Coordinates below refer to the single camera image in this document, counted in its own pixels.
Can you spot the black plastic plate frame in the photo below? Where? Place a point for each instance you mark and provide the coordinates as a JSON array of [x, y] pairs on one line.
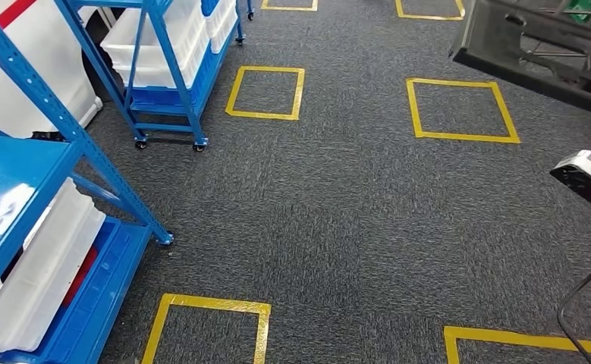
[[526, 80]]

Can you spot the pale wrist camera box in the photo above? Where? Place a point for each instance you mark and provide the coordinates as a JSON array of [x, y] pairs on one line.
[[589, 166]]

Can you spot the white car red stripe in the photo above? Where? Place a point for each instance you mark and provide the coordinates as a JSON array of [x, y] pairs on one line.
[[23, 90]]

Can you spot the red plastic bin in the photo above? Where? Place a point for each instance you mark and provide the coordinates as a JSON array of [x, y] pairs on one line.
[[81, 276]]

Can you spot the blue plastic bin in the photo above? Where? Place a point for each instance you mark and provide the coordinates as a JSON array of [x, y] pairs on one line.
[[159, 96], [109, 281]]

